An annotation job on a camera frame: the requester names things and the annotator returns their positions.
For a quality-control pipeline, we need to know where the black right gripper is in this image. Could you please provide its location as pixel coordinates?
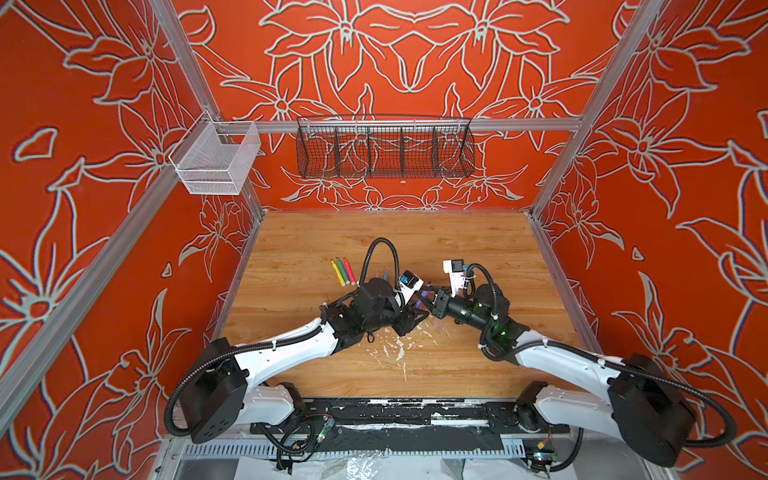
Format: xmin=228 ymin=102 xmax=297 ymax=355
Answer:
xmin=416 ymin=287 xmax=497 ymax=338

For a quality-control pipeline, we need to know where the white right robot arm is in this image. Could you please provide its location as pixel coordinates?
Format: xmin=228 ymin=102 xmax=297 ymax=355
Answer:
xmin=428 ymin=260 xmax=737 ymax=467

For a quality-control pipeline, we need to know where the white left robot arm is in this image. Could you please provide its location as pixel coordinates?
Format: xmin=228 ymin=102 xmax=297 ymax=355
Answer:
xmin=163 ymin=270 xmax=427 ymax=444

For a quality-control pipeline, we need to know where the pink pen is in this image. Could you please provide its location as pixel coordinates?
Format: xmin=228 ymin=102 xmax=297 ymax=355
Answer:
xmin=342 ymin=257 xmax=357 ymax=285

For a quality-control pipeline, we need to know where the green pen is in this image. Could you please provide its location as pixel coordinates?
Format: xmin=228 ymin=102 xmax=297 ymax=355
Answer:
xmin=335 ymin=258 xmax=352 ymax=285

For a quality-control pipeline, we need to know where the yellow pen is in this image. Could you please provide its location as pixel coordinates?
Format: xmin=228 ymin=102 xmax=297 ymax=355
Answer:
xmin=330 ymin=259 xmax=347 ymax=286

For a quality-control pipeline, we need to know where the white mesh basket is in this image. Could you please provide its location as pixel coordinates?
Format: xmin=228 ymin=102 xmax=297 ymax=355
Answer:
xmin=169 ymin=119 xmax=262 ymax=196

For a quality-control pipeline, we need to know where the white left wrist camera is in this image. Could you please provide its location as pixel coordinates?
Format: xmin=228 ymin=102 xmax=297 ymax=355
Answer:
xmin=398 ymin=270 xmax=424 ymax=304

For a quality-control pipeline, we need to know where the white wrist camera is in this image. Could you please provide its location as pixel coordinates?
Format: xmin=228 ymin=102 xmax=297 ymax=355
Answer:
xmin=398 ymin=270 xmax=424 ymax=304
xmin=443 ymin=259 xmax=468 ymax=297

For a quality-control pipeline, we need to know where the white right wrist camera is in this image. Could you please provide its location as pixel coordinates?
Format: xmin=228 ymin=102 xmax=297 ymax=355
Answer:
xmin=443 ymin=259 xmax=468 ymax=297

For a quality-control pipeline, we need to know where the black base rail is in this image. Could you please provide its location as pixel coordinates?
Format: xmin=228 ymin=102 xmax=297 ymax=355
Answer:
xmin=267 ymin=397 xmax=576 ymax=456

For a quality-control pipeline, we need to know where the black wire basket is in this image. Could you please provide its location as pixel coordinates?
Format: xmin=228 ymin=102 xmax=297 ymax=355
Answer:
xmin=295 ymin=115 xmax=477 ymax=180

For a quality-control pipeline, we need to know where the aluminium frame post right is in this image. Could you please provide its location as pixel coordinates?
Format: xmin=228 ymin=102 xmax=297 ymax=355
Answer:
xmin=528 ymin=0 xmax=663 ymax=219

